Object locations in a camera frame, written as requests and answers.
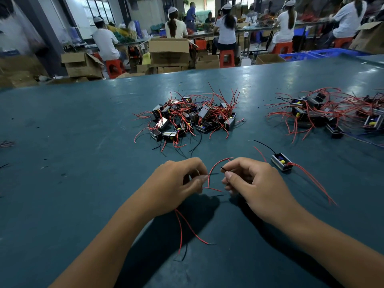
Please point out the shallow cardboard box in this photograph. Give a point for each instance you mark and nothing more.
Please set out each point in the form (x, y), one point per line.
(270, 58)

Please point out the tilted cardboard box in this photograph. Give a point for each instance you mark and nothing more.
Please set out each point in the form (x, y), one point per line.
(368, 37)

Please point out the person's right hand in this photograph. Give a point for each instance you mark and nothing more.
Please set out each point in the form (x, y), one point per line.
(264, 189)

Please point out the person's left forearm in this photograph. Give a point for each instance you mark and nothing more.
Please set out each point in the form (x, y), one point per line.
(99, 258)

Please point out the blue plastic crate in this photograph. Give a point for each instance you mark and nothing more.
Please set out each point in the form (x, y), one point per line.
(337, 52)
(298, 56)

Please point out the large closed cardboard box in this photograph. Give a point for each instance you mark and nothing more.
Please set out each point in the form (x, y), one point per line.
(169, 52)

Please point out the low cardboard box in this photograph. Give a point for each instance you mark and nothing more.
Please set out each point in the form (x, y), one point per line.
(207, 61)

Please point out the person's right forearm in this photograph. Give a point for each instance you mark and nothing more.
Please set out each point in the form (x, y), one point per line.
(339, 252)

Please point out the person's left hand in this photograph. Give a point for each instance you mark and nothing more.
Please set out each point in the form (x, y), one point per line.
(171, 189)

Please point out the open cardboard box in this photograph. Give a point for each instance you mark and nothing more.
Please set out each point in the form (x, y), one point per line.
(83, 65)

